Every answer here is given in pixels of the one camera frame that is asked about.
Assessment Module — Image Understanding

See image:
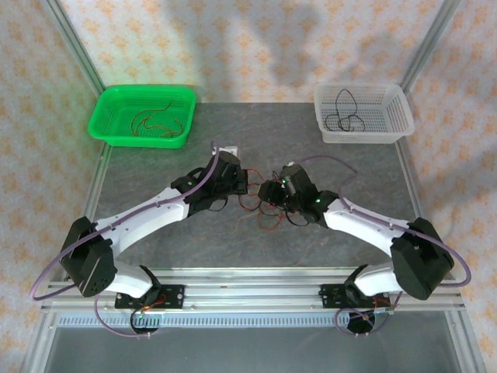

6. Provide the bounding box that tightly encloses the thin red cable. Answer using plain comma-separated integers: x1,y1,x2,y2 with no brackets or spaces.
137,116,186,140
257,201,287,233
131,99,176,137
237,168,273,214

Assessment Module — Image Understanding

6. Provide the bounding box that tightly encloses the thin black cable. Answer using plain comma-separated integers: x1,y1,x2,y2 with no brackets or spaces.
324,88,367,134

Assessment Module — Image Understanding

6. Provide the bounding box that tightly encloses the white perforated plastic basket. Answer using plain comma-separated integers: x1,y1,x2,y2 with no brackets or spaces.
312,81,415,145

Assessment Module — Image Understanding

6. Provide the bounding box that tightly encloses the green plastic basket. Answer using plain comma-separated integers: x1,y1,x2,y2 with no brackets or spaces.
87,84,197,148

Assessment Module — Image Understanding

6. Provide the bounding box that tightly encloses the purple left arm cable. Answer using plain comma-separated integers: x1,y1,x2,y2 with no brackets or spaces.
30,140,219,339

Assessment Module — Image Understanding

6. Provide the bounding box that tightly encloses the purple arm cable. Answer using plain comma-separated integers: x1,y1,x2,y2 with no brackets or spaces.
30,140,219,339
297,155,473,338

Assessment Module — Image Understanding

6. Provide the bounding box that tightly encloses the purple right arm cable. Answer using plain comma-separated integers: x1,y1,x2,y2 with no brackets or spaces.
297,155,473,338

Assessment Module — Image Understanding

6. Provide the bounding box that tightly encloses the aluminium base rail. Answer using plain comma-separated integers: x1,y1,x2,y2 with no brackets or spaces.
40,267,467,312

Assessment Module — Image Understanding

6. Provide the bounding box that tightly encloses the aluminium table edge rail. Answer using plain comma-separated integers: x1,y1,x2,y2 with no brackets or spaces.
394,138,485,373

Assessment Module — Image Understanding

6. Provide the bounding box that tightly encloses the grey slotted cable duct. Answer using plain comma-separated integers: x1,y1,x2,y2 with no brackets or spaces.
57,312,394,328

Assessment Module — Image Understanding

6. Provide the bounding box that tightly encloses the aluminium frame post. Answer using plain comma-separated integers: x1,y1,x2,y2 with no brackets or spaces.
399,0,463,92
41,0,106,92

